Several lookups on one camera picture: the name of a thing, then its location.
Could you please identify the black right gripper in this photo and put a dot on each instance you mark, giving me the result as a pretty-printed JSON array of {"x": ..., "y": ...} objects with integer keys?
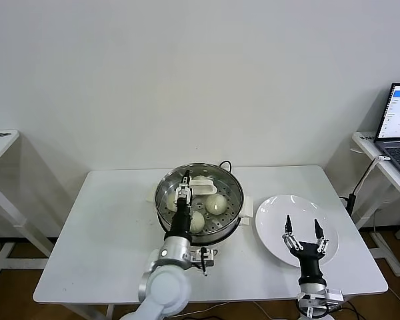
[{"x": 310, "y": 263}]

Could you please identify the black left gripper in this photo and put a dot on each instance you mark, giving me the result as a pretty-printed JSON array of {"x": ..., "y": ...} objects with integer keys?
[{"x": 181, "y": 221}]

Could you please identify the white steamed baozi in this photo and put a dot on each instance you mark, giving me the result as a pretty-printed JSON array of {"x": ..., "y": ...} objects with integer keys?
[
  {"x": 171, "y": 203},
  {"x": 198, "y": 222},
  {"x": 215, "y": 204}
]

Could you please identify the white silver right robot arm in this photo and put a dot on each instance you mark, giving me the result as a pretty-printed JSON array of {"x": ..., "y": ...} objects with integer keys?
[{"x": 311, "y": 301}]

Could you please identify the stainless steel perforated steamer basket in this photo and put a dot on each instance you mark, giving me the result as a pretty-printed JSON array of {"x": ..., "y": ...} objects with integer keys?
[{"x": 232, "y": 222}]

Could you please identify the round white plate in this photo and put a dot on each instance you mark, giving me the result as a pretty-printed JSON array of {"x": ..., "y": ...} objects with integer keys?
[{"x": 273, "y": 226}]

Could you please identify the white electric cooker base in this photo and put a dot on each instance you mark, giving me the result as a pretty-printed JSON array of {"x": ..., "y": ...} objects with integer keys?
[{"x": 248, "y": 206}]

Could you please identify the white side desk with laptop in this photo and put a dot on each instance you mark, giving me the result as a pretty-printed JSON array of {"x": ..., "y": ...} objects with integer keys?
[{"x": 386, "y": 173}]

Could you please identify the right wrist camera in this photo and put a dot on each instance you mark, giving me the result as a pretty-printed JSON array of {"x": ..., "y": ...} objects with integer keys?
[{"x": 335, "y": 296}]

